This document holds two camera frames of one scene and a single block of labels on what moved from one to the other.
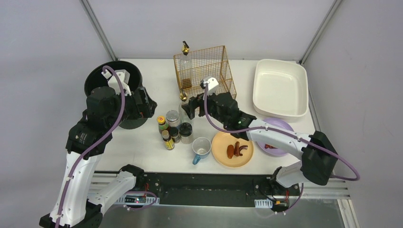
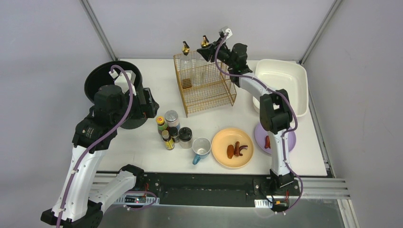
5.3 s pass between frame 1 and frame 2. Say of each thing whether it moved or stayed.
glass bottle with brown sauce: stayed
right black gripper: moved
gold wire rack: stayed
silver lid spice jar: stayed
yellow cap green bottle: stayed
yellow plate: stayed
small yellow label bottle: stayed
